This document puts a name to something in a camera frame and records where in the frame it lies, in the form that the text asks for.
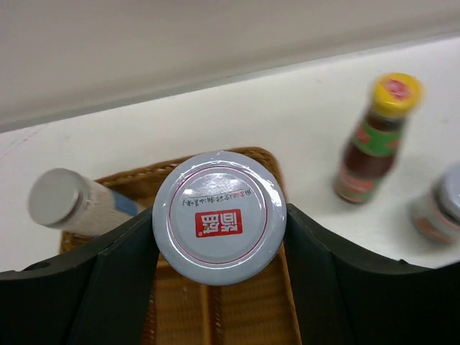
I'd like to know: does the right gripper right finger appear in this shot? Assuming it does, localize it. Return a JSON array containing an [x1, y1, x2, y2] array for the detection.
[[284, 204, 459, 344]]

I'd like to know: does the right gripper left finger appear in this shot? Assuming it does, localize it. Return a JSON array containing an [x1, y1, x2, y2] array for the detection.
[[1, 209, 159, 344]]

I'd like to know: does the white shaker blue label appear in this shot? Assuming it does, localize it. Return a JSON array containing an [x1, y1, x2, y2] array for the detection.
[[28, 168, 144, 237]]

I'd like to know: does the spice jar red label lid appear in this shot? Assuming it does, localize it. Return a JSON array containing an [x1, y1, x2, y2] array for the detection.
[[152, 151, 287, 286]]

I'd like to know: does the brown wicker tray basket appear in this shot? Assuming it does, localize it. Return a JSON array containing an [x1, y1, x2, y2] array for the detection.
[[59, 146, 303, 345]]

